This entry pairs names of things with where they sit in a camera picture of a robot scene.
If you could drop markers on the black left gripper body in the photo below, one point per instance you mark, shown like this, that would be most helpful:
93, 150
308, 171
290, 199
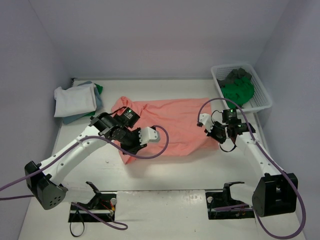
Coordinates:
135, 141

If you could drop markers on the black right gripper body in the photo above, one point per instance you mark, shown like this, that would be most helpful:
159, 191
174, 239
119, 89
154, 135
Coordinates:
216, 132

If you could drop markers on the pink t shirt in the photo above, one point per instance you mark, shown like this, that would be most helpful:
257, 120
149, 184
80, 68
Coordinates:
178, 117

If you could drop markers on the grey-blue t shirt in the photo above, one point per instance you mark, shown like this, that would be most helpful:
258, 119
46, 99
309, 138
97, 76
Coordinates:
99, 104

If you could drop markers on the white laundry basket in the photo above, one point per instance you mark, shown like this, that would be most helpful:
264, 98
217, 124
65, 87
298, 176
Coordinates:
259, 101

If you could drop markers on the white t shirt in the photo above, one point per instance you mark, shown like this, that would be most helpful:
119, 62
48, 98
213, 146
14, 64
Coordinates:
76, 100

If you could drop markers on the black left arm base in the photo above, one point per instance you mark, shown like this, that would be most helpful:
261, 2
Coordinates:
103, 205

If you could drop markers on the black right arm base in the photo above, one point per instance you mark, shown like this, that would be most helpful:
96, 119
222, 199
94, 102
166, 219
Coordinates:
221, 206

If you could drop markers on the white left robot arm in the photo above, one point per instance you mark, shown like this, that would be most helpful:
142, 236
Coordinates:
46, 181

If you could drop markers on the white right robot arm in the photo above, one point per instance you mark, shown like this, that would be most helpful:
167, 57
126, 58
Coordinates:
273, 194

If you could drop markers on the dark green basket t shirt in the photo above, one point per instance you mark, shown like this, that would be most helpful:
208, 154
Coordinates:
240, 91

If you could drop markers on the dark grey basket t shirt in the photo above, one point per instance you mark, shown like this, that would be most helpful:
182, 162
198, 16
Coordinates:
234, 75

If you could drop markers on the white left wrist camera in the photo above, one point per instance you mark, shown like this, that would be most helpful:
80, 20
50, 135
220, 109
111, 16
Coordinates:
148, 135

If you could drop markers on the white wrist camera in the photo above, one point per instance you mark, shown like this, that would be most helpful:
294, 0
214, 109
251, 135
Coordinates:
148, 135
205, 120

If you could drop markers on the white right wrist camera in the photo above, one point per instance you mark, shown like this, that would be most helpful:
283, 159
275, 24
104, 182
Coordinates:
205, 120

